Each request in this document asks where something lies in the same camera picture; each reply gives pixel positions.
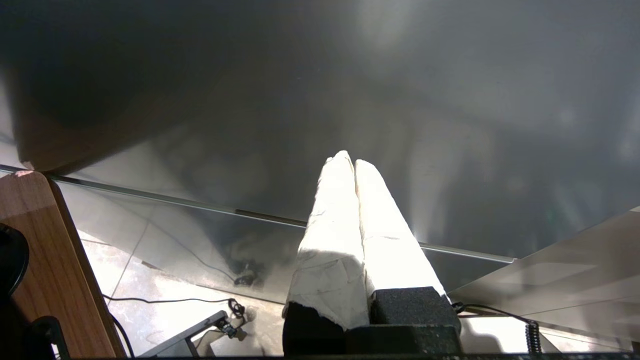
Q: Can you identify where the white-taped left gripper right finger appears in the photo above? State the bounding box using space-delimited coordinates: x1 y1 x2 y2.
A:
354 159 463 329

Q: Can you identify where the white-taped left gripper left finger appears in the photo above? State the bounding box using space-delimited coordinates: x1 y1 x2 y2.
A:
281 150 374 357

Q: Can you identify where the glossy grey door panel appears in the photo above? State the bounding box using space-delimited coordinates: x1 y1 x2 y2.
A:
50 172 516 307

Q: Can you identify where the black metal bar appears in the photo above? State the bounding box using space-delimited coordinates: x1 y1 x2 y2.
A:
139 310 236 359

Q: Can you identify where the grey appliance door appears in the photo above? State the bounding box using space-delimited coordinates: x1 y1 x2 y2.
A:
0 0 640 261

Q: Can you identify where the light beige cabinet panel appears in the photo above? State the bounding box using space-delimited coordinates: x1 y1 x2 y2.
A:
446 206 640 351

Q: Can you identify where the wooden board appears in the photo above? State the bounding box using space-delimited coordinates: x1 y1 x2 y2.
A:
0 170 128 360

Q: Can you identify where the black round object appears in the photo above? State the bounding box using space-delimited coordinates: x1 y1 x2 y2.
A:
0 222 30 301

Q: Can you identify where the black coiled cable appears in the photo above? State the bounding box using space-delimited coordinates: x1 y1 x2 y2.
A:
451 301 545 357

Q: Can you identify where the black floor cable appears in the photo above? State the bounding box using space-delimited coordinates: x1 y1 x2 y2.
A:
111 314 135 359
101 294 248 326

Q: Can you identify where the black clamp bracket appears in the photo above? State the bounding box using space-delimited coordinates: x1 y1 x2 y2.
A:
27 314 72 360

